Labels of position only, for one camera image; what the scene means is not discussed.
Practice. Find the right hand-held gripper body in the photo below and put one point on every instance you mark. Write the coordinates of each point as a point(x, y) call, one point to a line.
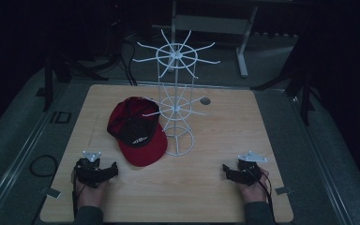
point(250, 170)

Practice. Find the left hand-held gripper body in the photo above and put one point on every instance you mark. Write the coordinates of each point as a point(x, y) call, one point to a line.
point(87, 170)

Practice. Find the person's right hand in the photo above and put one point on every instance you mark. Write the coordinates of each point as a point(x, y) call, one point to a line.
point(256, 190)

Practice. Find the red and black baseball cap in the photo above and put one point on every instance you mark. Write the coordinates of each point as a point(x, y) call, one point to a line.
point(137, 131)

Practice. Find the grey round table grommet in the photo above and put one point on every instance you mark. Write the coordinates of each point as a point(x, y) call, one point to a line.
point(205, 101)

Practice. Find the black tripod stand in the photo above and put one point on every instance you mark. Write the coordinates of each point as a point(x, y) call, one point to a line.
point(305, 93)
point(48, 87)

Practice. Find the white metal stand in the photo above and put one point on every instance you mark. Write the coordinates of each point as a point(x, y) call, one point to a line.
point(209, 24)

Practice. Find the grey metal table bracket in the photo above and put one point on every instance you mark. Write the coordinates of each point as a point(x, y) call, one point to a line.
point(283, 190)
point(51, 192)

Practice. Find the black rectangular floor bracket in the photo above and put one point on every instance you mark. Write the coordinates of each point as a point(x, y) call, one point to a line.
point(61, 117)

